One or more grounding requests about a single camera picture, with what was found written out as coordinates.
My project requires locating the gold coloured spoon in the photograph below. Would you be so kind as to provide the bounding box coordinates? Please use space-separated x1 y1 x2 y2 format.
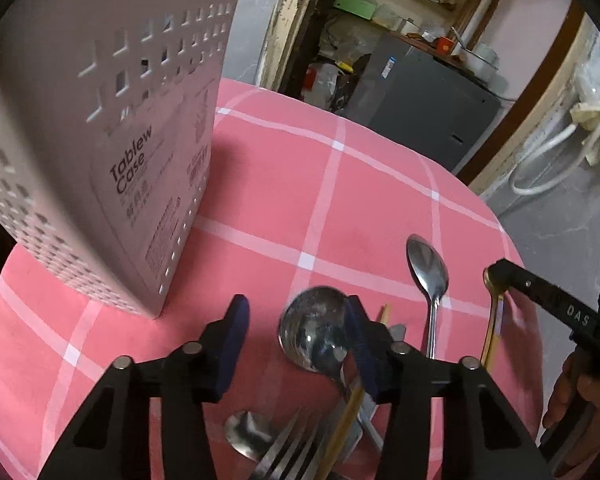
480 269 505 373

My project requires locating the wooden chopstick purple band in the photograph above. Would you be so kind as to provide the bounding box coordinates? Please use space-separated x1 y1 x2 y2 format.
315 302 390 480

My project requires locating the small steel teaspoon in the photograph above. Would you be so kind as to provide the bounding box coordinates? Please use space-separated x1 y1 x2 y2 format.
405 234 449 359

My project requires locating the steel fork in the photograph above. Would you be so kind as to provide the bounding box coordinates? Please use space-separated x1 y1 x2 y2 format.
248 411 327 480

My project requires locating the large round steel spoon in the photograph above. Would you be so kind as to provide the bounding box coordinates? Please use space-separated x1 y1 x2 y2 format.
277 285 385 453

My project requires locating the steel table knife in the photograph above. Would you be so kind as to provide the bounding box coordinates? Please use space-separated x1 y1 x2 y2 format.
338 324 406 463

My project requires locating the person's right hand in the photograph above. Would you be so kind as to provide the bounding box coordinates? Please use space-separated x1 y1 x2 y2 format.
542 351 600 470

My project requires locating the grey cabinet in doorway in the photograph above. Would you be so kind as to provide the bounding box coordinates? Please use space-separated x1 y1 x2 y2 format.
343 32 500 171

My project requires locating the steel pot on cabinet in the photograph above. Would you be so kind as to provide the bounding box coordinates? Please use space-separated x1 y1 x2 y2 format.
460 44 500 84

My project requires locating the pink checked tablecloth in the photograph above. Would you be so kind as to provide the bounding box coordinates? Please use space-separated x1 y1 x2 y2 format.
0 80 518 479

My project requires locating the red mug on cabinet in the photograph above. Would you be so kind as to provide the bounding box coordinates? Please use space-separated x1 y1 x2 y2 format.
434 36 455 55

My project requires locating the white perforated utensil holder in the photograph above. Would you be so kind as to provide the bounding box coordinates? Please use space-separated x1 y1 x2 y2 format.
0 0 238 318

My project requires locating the green box on shelf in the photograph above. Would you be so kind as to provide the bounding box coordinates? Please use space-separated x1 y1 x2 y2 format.
334 0 377 21

